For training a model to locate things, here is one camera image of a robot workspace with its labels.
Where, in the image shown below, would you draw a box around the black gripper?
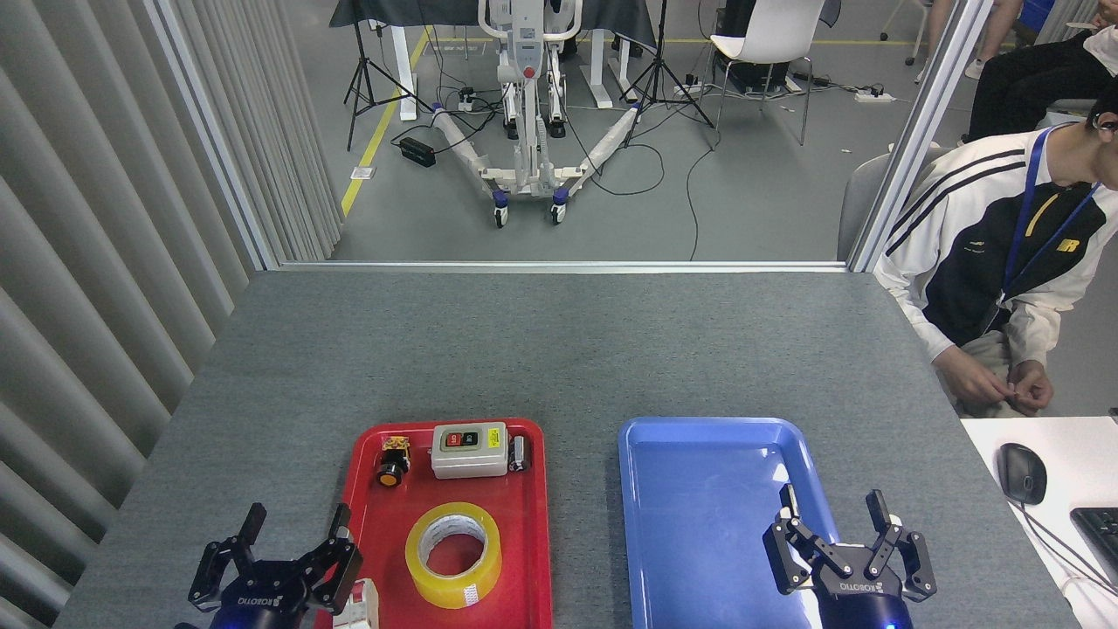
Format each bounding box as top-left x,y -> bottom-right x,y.
188,502 -> 363,629
763,483 -> 938,629

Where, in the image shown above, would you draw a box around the yellow tape roll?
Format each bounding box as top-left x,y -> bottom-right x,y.
404,501 -> 503,610

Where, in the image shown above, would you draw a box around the person's right hand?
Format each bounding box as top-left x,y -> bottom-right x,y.
933,345 -> 1014,408

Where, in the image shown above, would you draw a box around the person's left hand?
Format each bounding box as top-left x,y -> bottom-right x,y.
1004,360 -> 1055,417

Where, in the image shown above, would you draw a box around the white block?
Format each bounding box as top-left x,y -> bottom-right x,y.
332,577 -> 381,629

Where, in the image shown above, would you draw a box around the blue plastic tray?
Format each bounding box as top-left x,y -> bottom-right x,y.
618,417 -> 870,629

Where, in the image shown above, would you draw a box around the orange push button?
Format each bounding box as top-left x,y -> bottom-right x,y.
376,436 -> 412,488

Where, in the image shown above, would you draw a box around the black computer mouse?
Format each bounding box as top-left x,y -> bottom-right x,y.
997,443 -> 1048,507

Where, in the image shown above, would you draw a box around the white desk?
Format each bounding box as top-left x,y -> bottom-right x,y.
961,416 -> 1118,629

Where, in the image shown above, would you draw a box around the black keyboard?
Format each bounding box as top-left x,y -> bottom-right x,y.
1070,507 -> 1118,586

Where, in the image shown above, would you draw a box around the red plastic tray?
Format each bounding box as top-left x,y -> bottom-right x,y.
314,418 -> 554,629

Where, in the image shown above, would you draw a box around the person in white-black jacket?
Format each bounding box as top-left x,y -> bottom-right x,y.
875,83 -> 1118,418

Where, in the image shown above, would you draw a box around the grey chair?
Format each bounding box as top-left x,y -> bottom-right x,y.
837,144 -> 953,263

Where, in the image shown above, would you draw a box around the black computer case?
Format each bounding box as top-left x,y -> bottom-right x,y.
714,0 -> 794,93

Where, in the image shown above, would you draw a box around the seated person in black trousers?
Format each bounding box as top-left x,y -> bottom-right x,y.
959,24 -> 1118,146

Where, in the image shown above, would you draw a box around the black tripod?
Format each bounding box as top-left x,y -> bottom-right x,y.
622,0 -> 719,149
343,0 -> 435,152

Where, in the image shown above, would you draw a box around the white stand on wheels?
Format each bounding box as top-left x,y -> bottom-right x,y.
430,0 -> 643,230

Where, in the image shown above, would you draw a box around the white chair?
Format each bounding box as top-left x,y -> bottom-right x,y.
707,0 -> 828,147

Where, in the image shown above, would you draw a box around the person's bare legs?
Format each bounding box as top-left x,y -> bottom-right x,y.
913,0 -> 1025,85

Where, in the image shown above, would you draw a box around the table with black cloth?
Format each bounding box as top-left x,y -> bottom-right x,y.
329,0 -> 658,121

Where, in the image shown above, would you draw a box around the grey two-button switch box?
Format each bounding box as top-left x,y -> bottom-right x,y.
431,422 -> 510,480

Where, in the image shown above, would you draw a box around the black floor cable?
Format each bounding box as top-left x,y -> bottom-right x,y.
568,122 -> 722,261

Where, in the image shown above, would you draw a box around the silver horizontal rail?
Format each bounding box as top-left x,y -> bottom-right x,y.
279,259 -> 850,274

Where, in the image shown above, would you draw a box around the blue lanyard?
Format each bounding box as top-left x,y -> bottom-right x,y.
1000,122 -> 1103,302

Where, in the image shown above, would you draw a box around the silver post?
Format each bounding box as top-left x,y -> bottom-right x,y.
845,0 -> 997,273
144,0 -> 282,272

